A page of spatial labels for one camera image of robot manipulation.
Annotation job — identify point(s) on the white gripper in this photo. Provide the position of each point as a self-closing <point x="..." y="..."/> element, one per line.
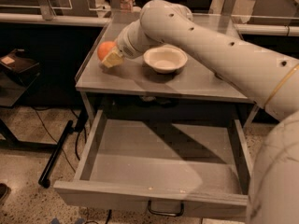
<point x="123" y="47"/>

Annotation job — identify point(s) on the orange fruit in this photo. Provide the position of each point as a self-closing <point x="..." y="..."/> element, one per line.
<point x="104" y="48"/>

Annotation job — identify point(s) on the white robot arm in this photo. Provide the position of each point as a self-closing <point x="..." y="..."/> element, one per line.
<point x="268" y="78"/>

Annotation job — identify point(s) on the grey open top drawer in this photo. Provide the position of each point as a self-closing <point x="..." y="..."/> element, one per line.
<point x="126" y="163"/>

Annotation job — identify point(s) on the white bowl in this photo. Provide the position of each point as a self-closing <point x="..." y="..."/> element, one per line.
<point x="165" y="59"/>

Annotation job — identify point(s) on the grey cabinet table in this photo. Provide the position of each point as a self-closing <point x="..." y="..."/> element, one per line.
<point x="134" y="77"/>

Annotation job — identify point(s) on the black box on shelf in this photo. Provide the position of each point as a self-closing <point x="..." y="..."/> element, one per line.
<point x="19" y="67"/>

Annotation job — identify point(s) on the black metal bar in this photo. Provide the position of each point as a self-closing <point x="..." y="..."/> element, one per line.
<point x="44" y="179"/>

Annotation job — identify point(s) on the person's shoe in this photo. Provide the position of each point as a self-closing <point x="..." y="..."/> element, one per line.
<point x="4" y="191"/>

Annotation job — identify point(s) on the black drawer handle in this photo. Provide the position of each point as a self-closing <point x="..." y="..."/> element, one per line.
<point x="166" y="209"/>

